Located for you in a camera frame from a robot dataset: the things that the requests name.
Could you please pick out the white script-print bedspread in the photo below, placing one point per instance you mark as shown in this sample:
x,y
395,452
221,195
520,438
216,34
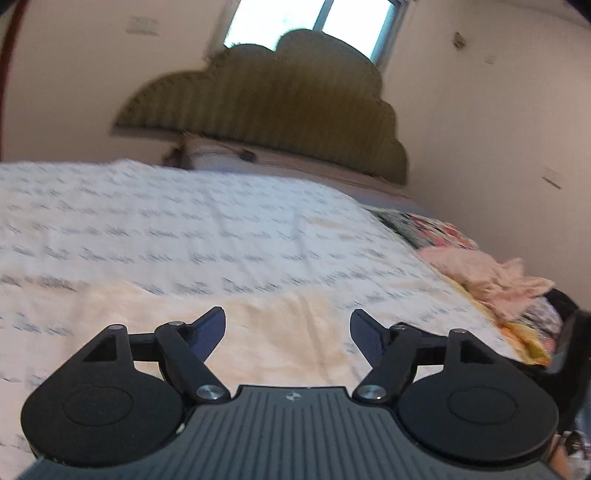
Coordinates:
x,y
66,227

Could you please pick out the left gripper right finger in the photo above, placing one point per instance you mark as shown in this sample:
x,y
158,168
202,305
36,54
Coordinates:
x,y
453,395

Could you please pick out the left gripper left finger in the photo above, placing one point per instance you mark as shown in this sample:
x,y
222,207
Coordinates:
x,y
123,396

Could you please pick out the colourful floral blanket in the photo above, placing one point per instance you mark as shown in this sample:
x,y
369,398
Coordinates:
x,y
534,334

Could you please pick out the window with white frame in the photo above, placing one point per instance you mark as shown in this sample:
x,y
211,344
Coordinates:
x,y
369,26

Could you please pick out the olive cloud-shaped headboard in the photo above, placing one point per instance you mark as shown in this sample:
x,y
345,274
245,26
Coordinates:
x,y
314,96

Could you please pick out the pink crumpled garment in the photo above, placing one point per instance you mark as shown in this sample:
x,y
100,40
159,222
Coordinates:
x,y
504,288

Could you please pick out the cream pants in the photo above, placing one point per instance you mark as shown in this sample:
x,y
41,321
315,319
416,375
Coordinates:
x,y
293,338

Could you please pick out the white double wall socket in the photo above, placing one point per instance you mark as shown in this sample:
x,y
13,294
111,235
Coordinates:
x,y
142,25

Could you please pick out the brown wooden door frame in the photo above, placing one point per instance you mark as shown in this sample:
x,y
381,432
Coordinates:
x,y
12,19

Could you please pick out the striped pillow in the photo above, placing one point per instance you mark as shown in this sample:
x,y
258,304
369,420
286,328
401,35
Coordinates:
x,y
194,152

